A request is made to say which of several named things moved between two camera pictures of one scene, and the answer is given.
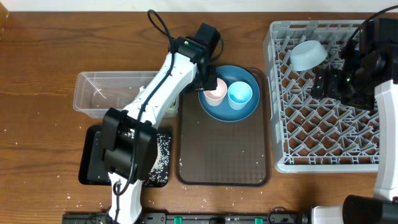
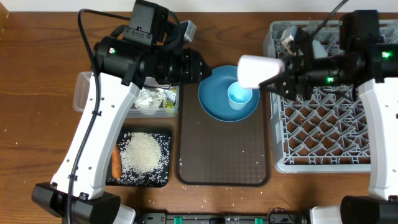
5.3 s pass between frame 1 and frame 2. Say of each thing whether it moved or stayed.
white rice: moved
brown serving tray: stayed
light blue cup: stayed
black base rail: stayed
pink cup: moved
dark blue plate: stayed
